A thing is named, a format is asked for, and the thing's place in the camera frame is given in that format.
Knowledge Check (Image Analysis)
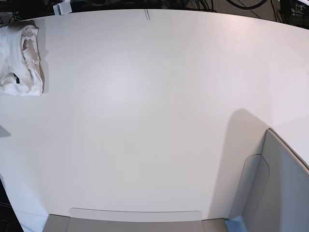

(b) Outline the white printed t-shirt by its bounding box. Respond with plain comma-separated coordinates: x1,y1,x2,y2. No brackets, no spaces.
0,21,43,97

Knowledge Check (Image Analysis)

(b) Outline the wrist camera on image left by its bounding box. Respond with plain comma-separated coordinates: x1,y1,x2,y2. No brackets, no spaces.
53,0,72,15

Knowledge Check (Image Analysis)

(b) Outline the grey side panel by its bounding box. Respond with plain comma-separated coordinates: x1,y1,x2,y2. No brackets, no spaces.
225,129,309,232

